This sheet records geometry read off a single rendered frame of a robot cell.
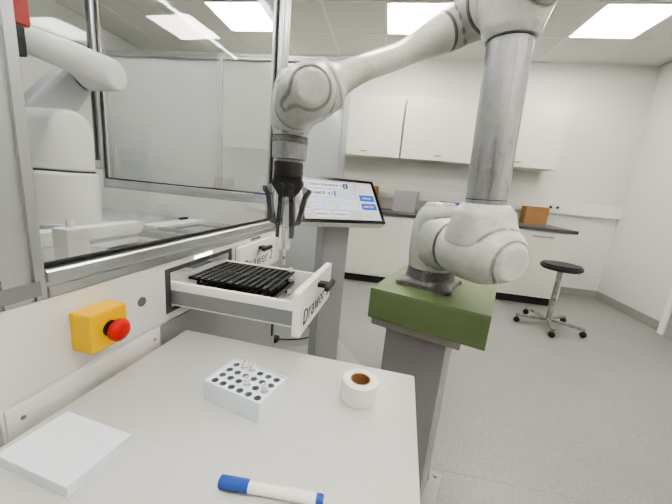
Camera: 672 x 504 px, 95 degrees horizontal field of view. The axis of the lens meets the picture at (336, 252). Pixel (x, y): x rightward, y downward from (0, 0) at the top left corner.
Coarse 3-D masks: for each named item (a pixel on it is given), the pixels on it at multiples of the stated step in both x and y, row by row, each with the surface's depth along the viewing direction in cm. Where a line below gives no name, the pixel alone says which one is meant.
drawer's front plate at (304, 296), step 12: (324, 264) 91; (312, 276) 78; (324, 276) 86; (300, 288) 69; (312, 288) 75; (300, 300) 67; (312, 300) 76; (324, 300) 90; (300, 312) 67; (300, 324) 69
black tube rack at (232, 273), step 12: (228, 264) 92; (240, 264) 93; (192, 276) 79; (204, 276) 79; (216, 276) 80; (228, 276) 82; (240, 276) 82; (252, 276) 84; (264, 276) 84; (276, 276) 86; (228, 288) 81; (240, 288) 82; (252, 288) 75; (276, 288) 83; (288, 288) 87
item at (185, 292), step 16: (192, 272) 85; (304, 272) 93; (176, 288) 75; (192, 288) 74; (208, 288) 73; (176, 304) 76; (192, 304) 75; (208, 304) 74; (224, 304) 73; (240, 304) 72; (256, 304) 71; (272, 304) 70; (288, 304) 69; (256, 320) 72; (272, 320) 71; (288, 320) 70
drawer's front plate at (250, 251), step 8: (256, 240) 117; (264, 240) 120; (272, 240) 128; (240, 248) 103; (248, 248) 108; (256, 248) 114; (272, 248) 129; (240, 256) 103; (248, 256) 109; (256, 256) 115; (272, 256) 130; (264, 264) 123
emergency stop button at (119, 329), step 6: (120, 318) 55; (114, 324) 53; (120, 324) 54; (126, 324) 55; (108, 330) 53; (114, 330) 53; (120, 330) 54; (126, 330) 55; (108, 336) 53; (114, 336) 53; (120, 336) 54; (126, 336) 56
